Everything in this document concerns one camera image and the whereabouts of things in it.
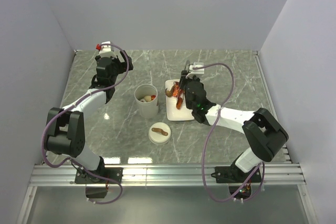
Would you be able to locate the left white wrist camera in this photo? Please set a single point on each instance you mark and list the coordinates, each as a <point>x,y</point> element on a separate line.
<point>106,50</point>

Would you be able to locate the aluminium rail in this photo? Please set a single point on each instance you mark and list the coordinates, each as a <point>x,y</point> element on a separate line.
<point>285,151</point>
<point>146,175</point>

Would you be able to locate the white round container lid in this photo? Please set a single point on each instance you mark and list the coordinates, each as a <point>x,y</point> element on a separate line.
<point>160,133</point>

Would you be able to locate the white rectangular plate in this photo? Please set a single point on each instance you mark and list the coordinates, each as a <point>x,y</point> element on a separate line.
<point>175,114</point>

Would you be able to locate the red crab toy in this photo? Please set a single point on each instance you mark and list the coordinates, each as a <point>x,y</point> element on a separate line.
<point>177,92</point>

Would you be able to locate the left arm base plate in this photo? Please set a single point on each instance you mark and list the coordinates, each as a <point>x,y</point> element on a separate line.
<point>110,175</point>

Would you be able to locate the brown sausage piece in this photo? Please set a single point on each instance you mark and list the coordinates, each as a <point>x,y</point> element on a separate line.
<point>179,103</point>

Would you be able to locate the white cylindrical lunch container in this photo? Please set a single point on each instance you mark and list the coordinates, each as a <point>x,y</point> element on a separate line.
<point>149,109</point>

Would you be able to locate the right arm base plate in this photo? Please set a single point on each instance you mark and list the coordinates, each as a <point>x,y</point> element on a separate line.
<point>229,174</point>

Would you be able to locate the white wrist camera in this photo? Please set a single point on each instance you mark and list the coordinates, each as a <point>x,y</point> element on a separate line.
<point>196,69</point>
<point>106,50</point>

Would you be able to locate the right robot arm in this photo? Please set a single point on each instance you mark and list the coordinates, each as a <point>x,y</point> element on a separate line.
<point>263,132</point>

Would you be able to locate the round beige bun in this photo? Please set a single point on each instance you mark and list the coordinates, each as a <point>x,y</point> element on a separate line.
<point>148,98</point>

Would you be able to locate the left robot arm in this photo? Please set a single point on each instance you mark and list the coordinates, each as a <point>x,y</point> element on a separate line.
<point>65,129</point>

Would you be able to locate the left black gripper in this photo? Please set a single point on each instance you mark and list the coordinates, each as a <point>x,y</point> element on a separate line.
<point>123,65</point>

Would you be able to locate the aluminium front rail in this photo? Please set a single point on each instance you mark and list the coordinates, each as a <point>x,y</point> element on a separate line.
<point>146,175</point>

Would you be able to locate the aluminium right side rail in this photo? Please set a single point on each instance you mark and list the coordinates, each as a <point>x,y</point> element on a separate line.
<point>285,151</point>

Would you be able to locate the metal tongs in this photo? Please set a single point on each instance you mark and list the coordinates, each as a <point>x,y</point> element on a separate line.
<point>185,68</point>

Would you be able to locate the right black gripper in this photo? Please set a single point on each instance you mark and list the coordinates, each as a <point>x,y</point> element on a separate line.
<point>184,80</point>

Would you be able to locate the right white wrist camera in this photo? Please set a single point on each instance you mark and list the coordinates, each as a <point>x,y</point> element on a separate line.
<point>196,69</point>

